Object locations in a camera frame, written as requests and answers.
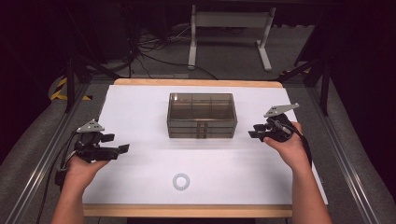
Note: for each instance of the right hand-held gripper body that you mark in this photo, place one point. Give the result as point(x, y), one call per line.
point(278, 127)

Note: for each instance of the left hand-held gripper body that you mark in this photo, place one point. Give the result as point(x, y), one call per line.
point(93, 152)

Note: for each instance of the transparent brown drawer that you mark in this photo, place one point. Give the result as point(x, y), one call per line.
point(183, 135)

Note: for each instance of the transparent brown drawer cabinet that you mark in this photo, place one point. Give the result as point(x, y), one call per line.
point(200, 105)

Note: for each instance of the person's left hand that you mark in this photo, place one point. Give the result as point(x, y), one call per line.
point(81, 171)

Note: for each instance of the person's right hand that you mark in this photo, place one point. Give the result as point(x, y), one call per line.
point(289, 152)

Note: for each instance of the white table sheet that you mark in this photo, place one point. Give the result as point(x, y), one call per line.
point(140, 105)

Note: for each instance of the black metal stand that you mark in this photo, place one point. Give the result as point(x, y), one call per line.
point(70, 84)
point(325, 90)

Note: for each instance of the yellow black hazard tape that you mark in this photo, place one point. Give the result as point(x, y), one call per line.
point(58, 90)

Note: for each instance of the wooden table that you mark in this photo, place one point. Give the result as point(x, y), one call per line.
point(186, 82)

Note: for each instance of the aluminium rail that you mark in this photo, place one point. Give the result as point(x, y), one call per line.
point(46, 152)
point(342, 155)

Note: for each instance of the white metal stand frame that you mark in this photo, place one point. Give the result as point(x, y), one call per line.
point(230, 19)

